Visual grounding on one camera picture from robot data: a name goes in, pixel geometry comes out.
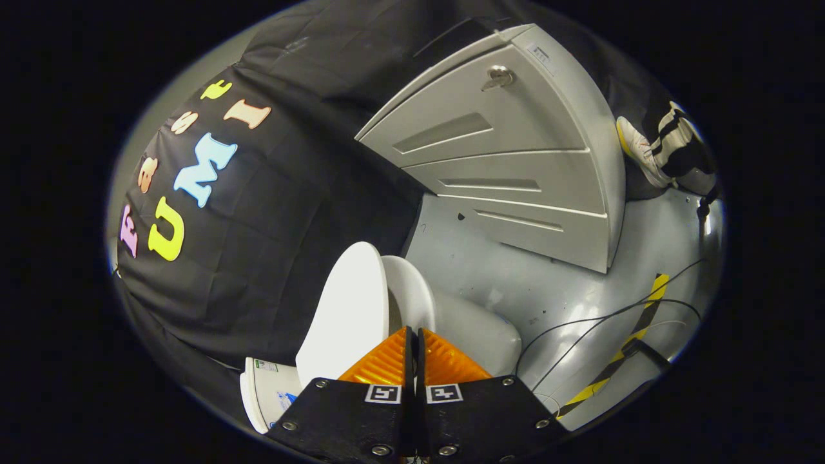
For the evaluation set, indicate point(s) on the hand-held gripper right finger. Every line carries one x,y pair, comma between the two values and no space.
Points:
483,419

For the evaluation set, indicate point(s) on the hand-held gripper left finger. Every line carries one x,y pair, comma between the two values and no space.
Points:
348,419

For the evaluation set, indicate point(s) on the white toilet lid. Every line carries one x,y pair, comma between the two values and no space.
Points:
348,309

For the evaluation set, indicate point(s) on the white ceramic toilet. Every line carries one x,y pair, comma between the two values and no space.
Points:
477,335

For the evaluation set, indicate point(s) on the black backdrop cloth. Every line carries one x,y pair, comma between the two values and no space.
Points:
271,258

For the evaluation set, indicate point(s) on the yellow black floor tape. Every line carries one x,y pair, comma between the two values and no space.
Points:
654,296

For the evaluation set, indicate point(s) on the grey drawer cabinet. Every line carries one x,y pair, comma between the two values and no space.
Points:
515,167

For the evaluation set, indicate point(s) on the person's white sneaker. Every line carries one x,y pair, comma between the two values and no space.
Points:
639,151

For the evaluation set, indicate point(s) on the person's striped trouser leg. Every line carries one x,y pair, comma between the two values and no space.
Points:
683,145

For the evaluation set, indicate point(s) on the silver cabinet key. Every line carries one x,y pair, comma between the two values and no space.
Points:
497,77

